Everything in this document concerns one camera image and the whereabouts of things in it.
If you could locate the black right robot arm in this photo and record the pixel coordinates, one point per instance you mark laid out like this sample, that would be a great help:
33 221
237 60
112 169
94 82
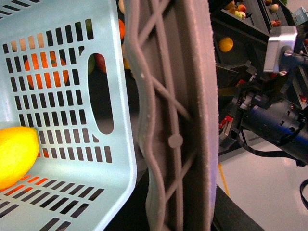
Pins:
259 104

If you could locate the red apple middle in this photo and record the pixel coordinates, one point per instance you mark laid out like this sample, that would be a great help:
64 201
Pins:
100 62

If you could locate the yellow orange apple back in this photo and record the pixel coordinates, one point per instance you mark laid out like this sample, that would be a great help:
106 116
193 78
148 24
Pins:
225 44

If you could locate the yellow lemon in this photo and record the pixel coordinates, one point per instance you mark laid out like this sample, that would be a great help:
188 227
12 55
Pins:
19 148

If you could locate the light blue shopping basket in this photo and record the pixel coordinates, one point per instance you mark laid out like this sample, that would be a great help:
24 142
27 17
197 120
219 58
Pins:
86 168

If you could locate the large orange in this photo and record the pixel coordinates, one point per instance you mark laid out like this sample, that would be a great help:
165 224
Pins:
42 78

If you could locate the black shelf frame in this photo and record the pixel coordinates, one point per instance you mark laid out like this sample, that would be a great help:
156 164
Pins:
250 37

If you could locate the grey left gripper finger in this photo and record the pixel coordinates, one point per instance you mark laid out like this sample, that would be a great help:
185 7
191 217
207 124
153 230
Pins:
170 49

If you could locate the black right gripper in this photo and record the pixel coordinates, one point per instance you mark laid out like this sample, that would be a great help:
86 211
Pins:
238 86

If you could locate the orange tangerine middle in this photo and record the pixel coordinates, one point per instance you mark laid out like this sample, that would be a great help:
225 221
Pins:
122 29

